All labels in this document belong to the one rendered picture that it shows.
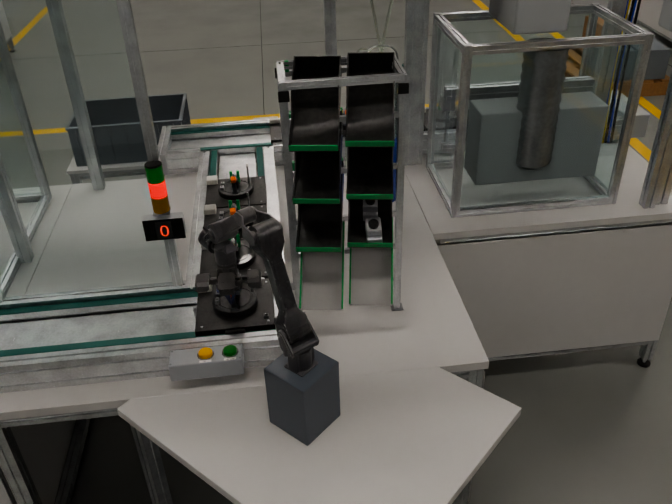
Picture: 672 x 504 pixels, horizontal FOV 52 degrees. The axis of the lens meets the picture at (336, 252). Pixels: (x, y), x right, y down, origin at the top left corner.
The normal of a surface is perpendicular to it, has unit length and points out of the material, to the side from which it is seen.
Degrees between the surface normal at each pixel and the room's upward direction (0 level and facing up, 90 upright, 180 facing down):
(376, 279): 45
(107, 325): 0
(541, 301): 90
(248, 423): 0
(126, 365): 90
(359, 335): 0
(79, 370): 90
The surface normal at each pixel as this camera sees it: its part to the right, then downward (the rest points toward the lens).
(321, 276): -0.06, -0.20
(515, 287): 0.12, 0.55
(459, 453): -0.03, -0.83
